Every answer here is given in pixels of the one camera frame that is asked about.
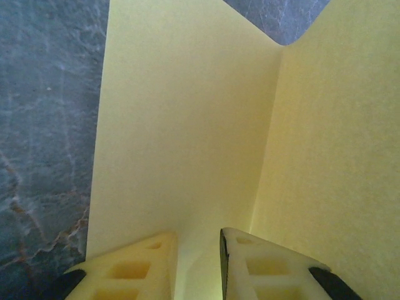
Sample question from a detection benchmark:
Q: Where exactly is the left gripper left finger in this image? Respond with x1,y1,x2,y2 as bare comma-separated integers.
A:
61,231,178,300

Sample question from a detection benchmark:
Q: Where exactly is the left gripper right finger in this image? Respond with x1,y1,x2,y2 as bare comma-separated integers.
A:
219,227,363,300

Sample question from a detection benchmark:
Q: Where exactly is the yellow paper sheet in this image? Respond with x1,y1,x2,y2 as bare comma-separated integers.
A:
84,0,400,300

